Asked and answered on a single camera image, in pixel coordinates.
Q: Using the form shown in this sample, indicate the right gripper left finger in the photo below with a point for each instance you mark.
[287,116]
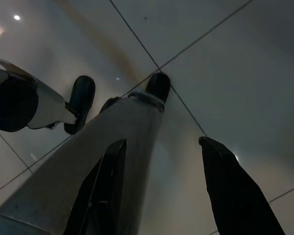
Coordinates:
[100,195]

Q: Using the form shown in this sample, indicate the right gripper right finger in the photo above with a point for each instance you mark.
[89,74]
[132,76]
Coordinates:
[235,195]

